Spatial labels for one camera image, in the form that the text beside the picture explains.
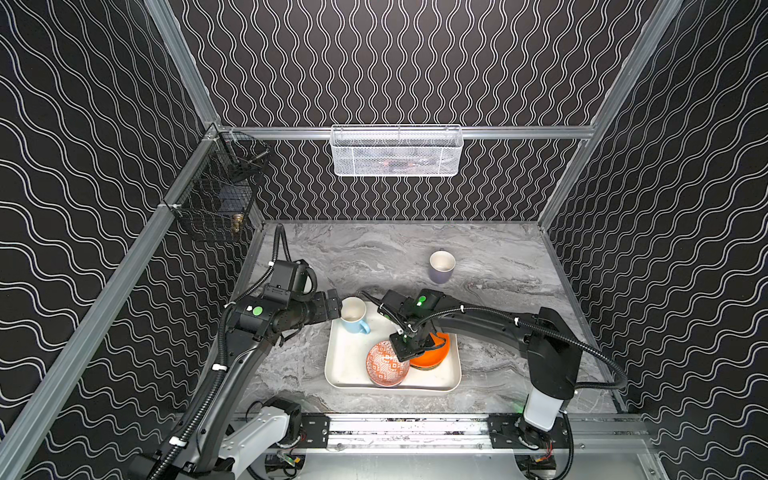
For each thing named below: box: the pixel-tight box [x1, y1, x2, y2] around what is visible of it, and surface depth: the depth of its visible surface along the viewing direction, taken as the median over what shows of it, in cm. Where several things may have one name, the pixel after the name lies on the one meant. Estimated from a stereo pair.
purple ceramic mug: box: [429, 248, 456, 284], surface depth 103 cm
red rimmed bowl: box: [366, 340, 410, 387], surface depth 82 cm
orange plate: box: [410, 332, 451, 371], surface depth 85 cm
